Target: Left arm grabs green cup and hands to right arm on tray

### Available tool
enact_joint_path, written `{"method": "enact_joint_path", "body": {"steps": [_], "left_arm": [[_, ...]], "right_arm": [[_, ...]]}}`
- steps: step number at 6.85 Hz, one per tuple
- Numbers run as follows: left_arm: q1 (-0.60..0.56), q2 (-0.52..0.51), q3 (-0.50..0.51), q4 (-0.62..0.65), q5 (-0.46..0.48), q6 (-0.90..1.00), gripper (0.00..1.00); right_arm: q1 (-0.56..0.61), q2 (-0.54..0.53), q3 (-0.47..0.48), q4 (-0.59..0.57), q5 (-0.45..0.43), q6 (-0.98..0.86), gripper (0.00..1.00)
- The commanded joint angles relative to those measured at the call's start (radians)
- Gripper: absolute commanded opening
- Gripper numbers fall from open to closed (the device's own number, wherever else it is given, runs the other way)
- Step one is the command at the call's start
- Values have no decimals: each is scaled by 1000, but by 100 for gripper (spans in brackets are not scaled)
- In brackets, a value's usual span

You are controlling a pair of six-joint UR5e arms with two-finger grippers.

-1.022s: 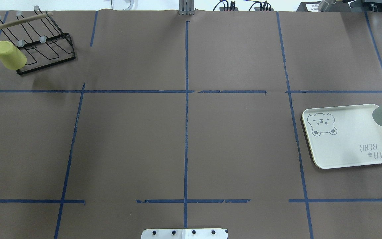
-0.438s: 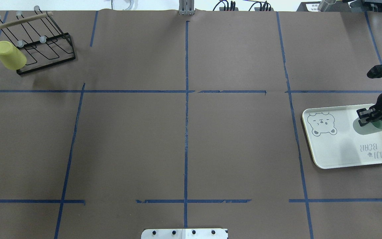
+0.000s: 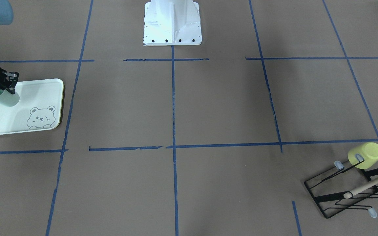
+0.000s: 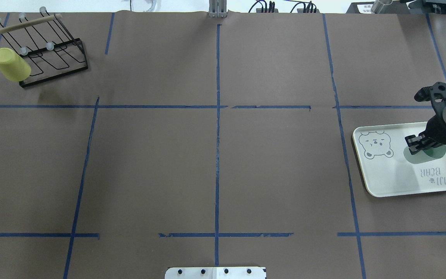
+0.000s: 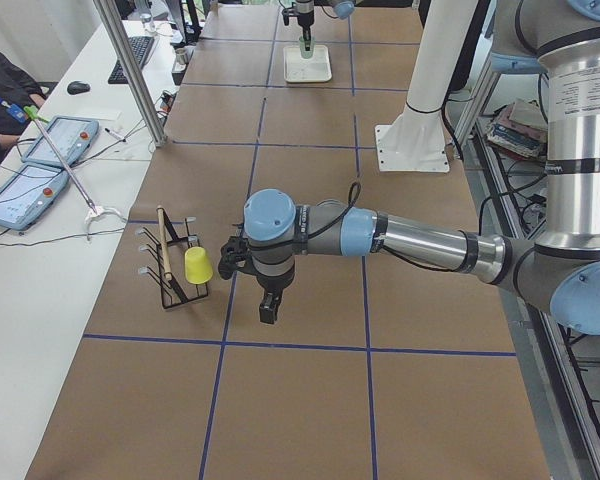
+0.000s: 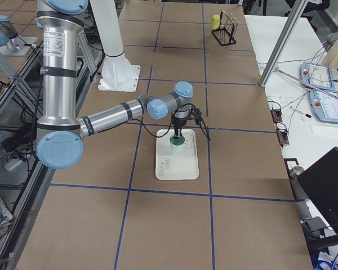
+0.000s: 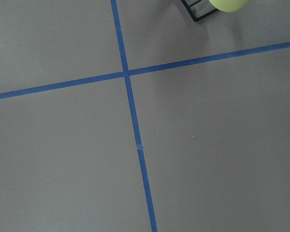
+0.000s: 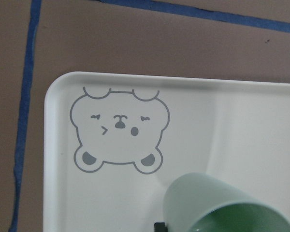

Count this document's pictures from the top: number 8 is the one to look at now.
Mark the cream bear print tray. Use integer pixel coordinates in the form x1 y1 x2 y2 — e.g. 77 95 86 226
43 72 290 232

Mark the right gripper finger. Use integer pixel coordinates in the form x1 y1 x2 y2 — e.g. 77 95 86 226
154 222 166 232

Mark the light green plastic cup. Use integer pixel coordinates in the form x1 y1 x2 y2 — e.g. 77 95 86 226
163 173 290 232

